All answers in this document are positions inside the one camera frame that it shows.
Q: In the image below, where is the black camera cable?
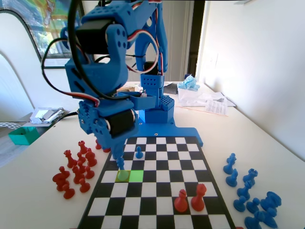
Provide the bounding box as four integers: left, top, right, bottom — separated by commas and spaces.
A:
41, 0, 115, 101

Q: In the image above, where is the printed paper sheet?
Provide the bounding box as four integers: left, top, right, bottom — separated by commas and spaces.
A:
204, 99, 230, 117

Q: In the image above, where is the white paper stack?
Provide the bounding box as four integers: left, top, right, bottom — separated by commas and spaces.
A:
200, 90, 237, 107

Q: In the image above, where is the green plastic box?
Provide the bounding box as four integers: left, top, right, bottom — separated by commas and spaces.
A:
8, 126, 40, 146

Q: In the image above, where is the clear plastic bag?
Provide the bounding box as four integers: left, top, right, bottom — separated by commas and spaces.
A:
177, 87, 209, 107

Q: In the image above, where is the red chess queen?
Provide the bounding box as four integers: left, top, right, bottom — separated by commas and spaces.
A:
63, 149, 78, 169

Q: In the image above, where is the tall red chess piece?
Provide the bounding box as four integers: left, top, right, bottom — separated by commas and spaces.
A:
190, 183, 207, 212

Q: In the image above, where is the black cable bundle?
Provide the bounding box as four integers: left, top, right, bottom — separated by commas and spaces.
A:
50, 109, 80, 125

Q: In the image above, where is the blue chess rook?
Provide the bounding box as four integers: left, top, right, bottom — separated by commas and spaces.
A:
243, 168, 259, 187

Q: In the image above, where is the dark grey flat box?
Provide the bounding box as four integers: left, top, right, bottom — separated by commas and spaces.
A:
163, 83, 180, 95

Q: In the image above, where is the grey paper pile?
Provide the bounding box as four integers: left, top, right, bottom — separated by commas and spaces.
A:
28, 107, 70, 125

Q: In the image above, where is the black framed colourful poster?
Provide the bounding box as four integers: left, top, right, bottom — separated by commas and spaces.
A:
0, 0, 84, 69

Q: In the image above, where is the black white chessboard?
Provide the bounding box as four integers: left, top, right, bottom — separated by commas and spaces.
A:
76, 136, 236, 229

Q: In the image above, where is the white arched panel black rim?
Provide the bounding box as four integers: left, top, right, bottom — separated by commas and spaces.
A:
0, 9, 45, 121

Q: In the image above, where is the white door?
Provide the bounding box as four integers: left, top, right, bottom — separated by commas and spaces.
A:
123, 0, 193, 83

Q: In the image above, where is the tall blue chess piece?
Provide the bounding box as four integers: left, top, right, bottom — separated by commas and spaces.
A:
116, 156, 131, 182

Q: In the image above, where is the red chess bishop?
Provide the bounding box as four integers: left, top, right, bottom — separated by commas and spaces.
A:
173, 189, 189, 213

